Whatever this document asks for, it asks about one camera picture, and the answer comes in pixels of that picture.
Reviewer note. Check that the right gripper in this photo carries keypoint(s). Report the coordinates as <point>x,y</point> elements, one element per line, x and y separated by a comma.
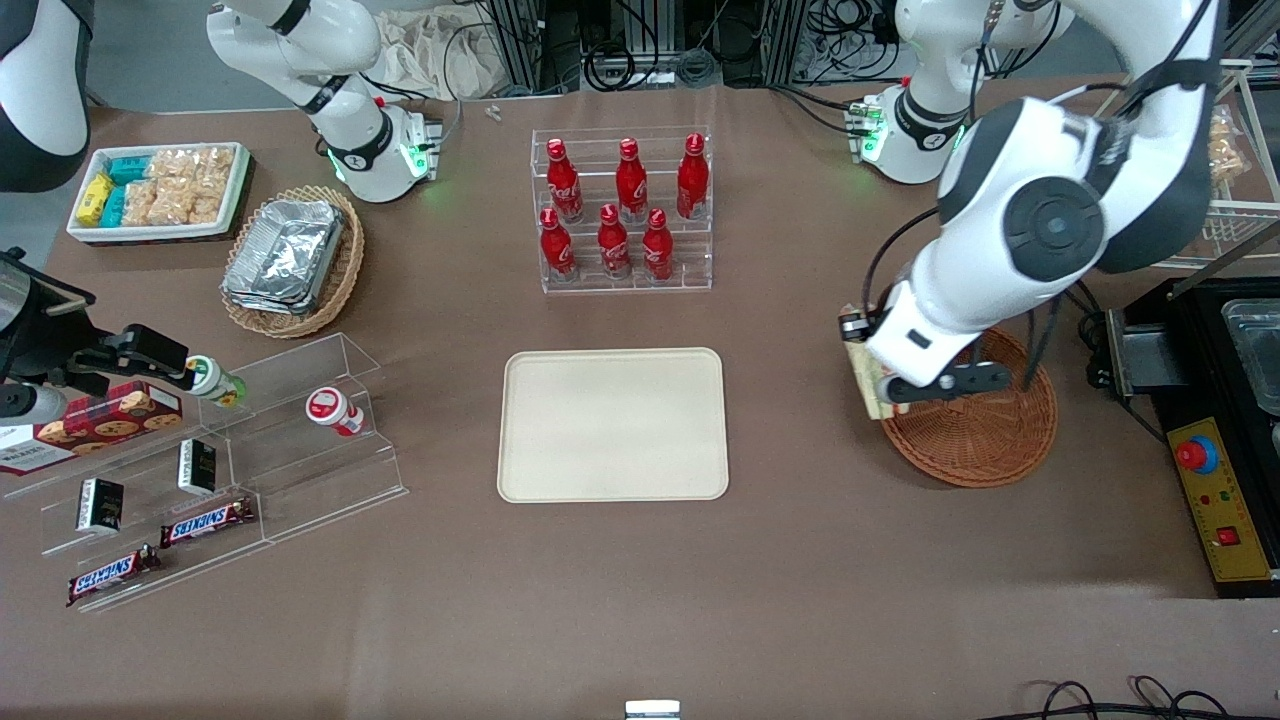
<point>62,345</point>

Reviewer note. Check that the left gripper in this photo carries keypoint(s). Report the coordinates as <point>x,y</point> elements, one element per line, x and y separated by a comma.
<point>853,327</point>

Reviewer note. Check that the sandwich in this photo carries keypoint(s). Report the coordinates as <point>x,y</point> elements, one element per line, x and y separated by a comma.
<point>866,385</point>

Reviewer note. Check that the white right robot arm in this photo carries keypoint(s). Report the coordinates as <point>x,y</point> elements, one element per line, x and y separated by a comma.
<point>300,45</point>

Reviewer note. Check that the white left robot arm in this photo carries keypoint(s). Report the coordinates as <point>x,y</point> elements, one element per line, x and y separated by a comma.
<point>980,290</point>

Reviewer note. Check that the brown round wicker basket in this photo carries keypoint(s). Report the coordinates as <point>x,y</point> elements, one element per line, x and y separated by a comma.
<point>985,440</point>

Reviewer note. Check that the light wicker basket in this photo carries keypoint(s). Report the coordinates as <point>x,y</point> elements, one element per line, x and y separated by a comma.
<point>335,280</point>

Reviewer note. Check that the cream rectangular serving tray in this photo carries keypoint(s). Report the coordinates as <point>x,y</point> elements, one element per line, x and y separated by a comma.
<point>612,425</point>

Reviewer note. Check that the red tartan cookie box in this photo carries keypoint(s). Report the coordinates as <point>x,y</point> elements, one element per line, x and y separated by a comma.
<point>95,425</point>

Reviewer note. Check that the green sunflower snack cup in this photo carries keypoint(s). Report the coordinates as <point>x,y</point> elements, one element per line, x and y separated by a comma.
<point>215,380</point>

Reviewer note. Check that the white rectangular snack bin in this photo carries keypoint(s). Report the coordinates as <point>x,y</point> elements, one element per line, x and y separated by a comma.
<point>150,233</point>

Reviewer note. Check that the small black chocolate box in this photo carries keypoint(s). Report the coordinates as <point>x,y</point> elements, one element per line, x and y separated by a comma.
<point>100,505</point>
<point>198,466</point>

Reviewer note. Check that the teal snack packet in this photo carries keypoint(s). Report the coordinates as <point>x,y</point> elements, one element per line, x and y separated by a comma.
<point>113,206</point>
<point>128,169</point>

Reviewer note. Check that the clear bag of crackers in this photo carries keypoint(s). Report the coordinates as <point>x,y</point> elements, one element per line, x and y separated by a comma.
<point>141,203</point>
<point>214,168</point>
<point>173,166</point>
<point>207,208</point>
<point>174,206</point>

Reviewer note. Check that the yellow snack packet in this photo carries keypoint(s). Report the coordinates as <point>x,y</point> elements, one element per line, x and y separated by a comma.
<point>94,200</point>

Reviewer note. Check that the Snickers chocolate bar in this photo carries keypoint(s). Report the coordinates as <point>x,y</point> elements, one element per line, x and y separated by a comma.
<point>207,522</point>
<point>112,576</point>

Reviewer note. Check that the stack of foil containers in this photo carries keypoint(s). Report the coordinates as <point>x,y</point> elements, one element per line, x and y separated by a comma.
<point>285,255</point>

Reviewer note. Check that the clear acrylic stepped display stand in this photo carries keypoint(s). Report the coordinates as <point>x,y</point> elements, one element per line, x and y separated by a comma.
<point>300,470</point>

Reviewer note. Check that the red lidded snack cup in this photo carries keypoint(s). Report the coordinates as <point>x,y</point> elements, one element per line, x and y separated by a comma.
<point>332,410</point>

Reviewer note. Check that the black appliance housing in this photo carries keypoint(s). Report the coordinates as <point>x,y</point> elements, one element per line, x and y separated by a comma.
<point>1190,340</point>

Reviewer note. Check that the red emergency stop button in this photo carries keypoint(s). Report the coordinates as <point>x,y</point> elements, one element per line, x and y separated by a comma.
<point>1197,455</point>

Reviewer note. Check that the yellow control box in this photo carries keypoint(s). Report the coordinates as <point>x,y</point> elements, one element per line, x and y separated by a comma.
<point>1225,500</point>

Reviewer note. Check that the clear plastic container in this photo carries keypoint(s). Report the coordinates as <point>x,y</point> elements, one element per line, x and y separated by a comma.
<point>1255,350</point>

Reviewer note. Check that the red cola bottle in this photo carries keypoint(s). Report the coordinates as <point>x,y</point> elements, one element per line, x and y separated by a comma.
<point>631,185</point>
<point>657,250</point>
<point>565,185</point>
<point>693,180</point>
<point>557,250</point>
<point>614,248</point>

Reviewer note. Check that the clear acrylic bottle stand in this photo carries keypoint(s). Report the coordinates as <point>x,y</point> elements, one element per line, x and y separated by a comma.
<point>620,285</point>

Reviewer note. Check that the snack bag in clear wrap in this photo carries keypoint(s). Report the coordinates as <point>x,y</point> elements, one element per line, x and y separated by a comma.
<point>1226,145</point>

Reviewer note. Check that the beige crumpled cloth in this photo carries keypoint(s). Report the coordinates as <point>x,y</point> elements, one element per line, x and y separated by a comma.
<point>430,55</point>

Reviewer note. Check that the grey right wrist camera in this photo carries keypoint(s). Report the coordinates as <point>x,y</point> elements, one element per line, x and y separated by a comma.
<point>35,404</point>

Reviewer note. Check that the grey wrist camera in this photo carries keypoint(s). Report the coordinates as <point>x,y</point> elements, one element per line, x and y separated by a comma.
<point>858,326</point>
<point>35,404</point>

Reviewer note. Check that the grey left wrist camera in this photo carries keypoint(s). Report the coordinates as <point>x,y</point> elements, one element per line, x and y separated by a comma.
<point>858,326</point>

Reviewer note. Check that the silver aluminium frame post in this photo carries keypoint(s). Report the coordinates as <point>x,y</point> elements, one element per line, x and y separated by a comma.
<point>520,45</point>
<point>785,40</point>

